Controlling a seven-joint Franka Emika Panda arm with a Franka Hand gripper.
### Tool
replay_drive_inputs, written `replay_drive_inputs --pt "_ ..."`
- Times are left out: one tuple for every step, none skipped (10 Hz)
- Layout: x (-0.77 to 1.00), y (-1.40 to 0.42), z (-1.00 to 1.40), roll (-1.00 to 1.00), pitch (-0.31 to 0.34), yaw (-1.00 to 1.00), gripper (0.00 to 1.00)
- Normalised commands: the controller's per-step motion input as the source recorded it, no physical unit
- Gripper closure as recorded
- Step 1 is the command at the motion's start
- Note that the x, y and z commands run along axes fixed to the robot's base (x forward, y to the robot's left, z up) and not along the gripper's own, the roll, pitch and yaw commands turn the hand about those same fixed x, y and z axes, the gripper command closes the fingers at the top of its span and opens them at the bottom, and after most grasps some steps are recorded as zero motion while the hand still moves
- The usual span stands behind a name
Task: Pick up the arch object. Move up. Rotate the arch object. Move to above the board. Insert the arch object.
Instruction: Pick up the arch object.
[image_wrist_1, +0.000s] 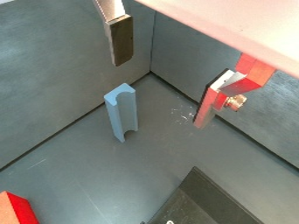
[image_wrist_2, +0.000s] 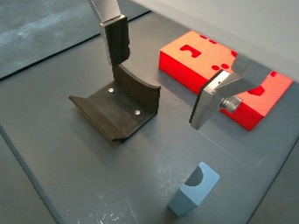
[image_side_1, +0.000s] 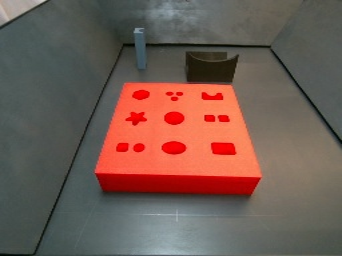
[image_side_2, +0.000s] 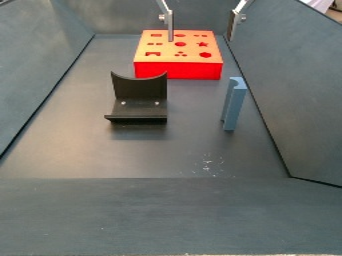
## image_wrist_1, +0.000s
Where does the black curved stand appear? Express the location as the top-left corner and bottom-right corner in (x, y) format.
(145, 166), (265, 224)

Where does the blue arch block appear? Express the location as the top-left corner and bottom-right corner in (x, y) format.
(105, 83), (138, 143)

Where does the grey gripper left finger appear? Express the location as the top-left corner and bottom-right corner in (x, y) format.
(93, 0), (134, 67)

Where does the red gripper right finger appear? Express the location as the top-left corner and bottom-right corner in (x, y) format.
(194, 53), (277, 129)

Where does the red shape sorting board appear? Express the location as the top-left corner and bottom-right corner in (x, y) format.
(0, 192), (41, 224)

